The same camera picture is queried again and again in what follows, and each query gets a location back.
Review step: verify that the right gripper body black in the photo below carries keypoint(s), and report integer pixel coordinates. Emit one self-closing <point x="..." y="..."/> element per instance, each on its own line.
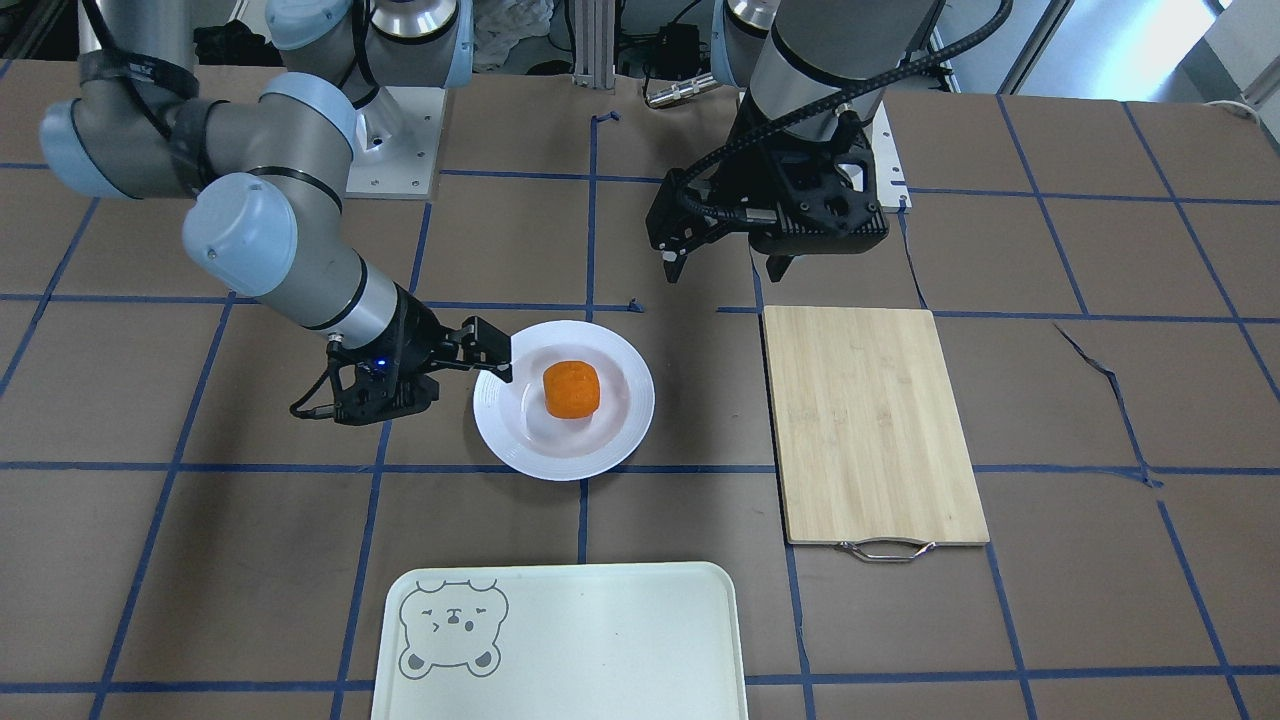
<point x="418" y="328"/>

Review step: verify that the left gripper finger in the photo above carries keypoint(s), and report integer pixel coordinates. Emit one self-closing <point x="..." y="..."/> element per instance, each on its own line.
<point x="674" y="263"/>
<point x="776" y="266"/>

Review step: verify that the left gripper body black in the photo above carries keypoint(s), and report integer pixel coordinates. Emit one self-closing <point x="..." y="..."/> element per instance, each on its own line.
<point x="738" y="185"/>

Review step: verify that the orange fruit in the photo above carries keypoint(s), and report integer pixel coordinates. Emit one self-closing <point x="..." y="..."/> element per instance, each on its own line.
<point x="572" y="390"/>

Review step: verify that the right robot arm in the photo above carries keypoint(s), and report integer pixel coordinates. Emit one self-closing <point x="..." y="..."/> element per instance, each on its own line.
<point x="269" y="177"/>

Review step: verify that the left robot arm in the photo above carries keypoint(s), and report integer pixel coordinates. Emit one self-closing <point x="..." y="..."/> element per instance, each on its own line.
<point x="785" y="55"/>

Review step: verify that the cream bear tray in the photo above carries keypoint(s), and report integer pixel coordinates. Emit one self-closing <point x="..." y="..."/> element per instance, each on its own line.
<point x="638" y="640"/>

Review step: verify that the white round plate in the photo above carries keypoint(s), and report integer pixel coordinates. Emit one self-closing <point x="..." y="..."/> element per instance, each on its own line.
<point x="517" y="428"/>

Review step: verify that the bamboo cutting board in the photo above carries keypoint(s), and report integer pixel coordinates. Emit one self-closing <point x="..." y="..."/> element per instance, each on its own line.
<point x="870" y="448"/>

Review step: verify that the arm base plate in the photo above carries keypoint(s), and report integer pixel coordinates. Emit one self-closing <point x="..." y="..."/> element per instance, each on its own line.
<point x="398" y="143"/>
<point x="891" y="185"/>

